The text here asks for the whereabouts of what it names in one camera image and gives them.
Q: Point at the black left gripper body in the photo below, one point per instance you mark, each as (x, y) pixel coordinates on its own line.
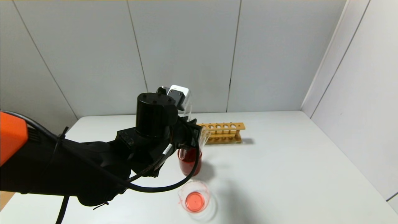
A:
(192, 130)

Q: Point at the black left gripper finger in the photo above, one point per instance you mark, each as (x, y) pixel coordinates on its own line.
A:
(193, 135)

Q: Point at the test tube with red pigment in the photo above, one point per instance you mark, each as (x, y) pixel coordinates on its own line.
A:
(188, 109)

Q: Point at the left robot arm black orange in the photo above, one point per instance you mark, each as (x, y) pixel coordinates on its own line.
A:
(62, 168)

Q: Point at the empty glass test tube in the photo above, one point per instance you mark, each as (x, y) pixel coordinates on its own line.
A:
(207, 135)
(203, 140)

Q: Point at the wooden test tube rack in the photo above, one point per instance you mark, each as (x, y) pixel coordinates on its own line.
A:
(224, 133)

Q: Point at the red cup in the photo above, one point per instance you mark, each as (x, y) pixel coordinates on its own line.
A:
(191, 166)

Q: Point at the clear glass beaker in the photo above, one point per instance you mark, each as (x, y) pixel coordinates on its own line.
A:
(195, 200)

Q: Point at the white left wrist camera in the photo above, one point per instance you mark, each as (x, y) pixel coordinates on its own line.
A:
(180, 95)

